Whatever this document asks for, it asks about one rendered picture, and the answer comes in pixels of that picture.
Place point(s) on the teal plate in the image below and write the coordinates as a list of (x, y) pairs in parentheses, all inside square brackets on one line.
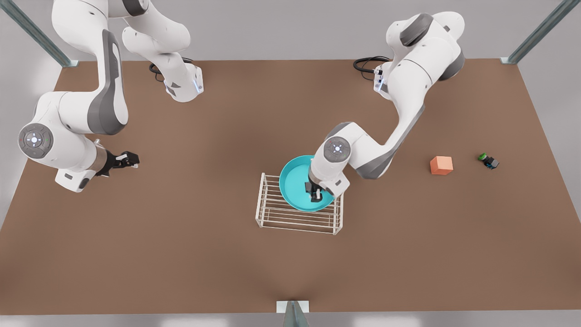
[(295, 184)]

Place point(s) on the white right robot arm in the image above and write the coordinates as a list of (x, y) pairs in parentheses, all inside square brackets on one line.
[(72, 109)]

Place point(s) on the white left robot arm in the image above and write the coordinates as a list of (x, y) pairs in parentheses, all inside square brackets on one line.
[(408, 86)]

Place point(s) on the orange cube block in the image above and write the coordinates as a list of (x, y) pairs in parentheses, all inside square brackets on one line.
[(441, 165)]

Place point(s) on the silver frame post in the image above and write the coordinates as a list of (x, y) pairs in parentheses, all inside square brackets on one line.
[(36, 34), (538, 34), (293, 313)]

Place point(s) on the green button switch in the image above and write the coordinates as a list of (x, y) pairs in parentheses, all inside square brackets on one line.
[(489, 161)]

